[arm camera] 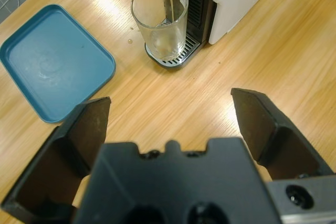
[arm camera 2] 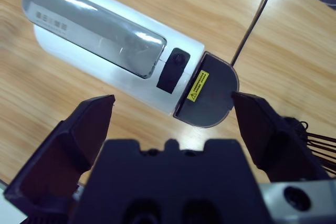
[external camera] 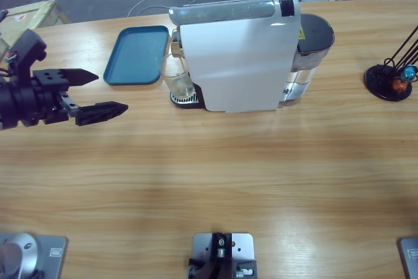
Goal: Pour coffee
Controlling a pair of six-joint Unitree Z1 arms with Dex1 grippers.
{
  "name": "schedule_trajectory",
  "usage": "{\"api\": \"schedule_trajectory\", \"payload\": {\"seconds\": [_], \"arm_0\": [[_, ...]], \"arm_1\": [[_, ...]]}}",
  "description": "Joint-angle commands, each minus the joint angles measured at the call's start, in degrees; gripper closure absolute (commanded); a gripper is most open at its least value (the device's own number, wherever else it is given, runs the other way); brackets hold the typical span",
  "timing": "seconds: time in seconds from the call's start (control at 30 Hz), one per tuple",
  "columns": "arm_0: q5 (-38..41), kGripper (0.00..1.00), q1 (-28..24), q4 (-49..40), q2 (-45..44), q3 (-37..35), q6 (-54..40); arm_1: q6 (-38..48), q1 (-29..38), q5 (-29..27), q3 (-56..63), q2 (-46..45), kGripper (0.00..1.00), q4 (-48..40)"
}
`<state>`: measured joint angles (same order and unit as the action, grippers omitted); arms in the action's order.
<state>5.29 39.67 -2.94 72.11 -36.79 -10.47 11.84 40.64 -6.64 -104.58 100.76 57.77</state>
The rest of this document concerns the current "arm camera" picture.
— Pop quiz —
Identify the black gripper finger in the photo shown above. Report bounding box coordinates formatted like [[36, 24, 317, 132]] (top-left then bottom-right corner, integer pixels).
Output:
[[0, 96, 112, 224], [229, 87, 336, 183]]

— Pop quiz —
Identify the clear drinking glass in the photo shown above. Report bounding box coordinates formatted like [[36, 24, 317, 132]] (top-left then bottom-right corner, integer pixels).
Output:
[[130, 0, 190, 62]]

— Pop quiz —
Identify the white capsule coffee machine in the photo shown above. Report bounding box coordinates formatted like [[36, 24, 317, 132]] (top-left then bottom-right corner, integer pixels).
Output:
[[145, 0, 278, 72]]

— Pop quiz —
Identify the blue plastic tray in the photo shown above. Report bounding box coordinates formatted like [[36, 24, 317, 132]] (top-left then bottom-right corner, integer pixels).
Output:
[[0, 4, 117, 125]]

